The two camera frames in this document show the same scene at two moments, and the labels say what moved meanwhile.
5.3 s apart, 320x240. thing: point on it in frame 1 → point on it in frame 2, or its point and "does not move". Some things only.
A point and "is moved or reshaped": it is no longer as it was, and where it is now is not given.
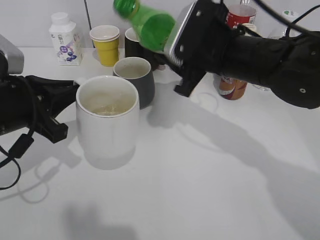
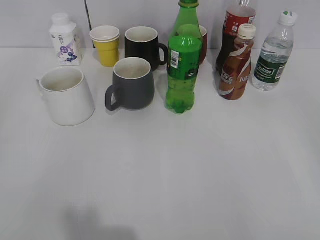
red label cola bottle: (240, 13) does not move
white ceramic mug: (108, 117) is moved or reshaped
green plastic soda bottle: (153, 29) is moved or reshaped
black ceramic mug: (134, 49) does not move
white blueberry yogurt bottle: (67, 43) does not move
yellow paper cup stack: (106, 38) does not move
